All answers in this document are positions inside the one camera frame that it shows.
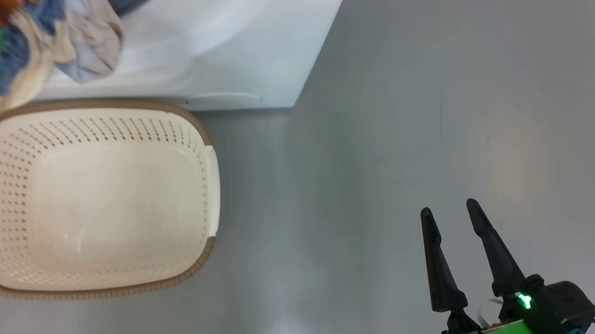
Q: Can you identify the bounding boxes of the cream perforated laundry basket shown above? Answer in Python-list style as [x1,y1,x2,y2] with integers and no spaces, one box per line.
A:
[0,77,236,329]

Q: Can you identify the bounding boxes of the white washing machine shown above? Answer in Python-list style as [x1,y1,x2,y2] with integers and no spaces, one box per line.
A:
[37,0,354,146]

